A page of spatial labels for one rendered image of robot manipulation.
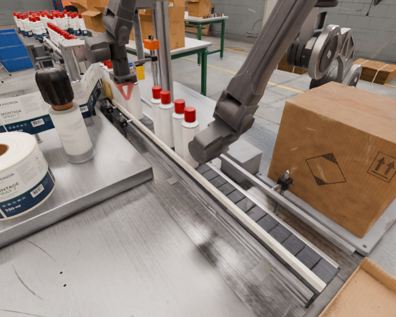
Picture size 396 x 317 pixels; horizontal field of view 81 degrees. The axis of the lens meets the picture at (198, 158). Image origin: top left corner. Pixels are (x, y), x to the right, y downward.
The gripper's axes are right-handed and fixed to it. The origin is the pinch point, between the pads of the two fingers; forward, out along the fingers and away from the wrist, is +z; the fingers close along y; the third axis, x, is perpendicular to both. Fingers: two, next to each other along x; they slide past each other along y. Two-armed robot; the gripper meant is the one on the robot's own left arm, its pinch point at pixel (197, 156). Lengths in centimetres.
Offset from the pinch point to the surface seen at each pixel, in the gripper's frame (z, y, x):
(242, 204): -7.3, -1.1, 18.2
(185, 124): -6.4, 2.2, -9.0
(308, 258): -19.8, -1.6, 33.6
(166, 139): 11.9, 1.3, -11.5
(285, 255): -20.6, 4.2, 29.3
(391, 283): -26, -13, 46
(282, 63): 195, -363, -118
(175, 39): 117, -108, -135
